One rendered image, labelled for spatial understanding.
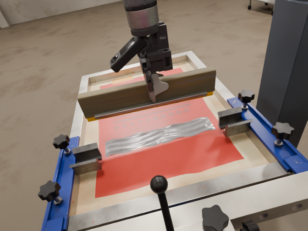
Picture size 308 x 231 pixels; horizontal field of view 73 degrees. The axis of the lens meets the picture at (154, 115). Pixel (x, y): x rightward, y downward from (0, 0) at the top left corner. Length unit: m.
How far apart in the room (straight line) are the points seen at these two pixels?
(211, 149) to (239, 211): 0.24
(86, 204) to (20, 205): 1.55
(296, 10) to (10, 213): 2.21
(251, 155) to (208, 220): 0.34
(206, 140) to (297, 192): 0.28
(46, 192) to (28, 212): 1.51
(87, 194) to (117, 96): 0.28
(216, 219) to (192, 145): 0.34
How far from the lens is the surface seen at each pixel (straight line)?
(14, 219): 2.09
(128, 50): 0.54
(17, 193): 2.24
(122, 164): 0.64
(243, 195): 0.46
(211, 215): 0.34
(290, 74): 1.06
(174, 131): 0.68
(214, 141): 0.66
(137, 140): 0.68
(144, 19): 0.51
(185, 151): 0.63
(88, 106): 0.62
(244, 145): 0.66
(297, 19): 1.00
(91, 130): 0.80
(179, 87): 0.62
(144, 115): 0.78
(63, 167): 0.65
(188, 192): 0.51
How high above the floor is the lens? 1.43
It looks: 38 degrees down
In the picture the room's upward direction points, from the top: 12 degrees counter-clockwise
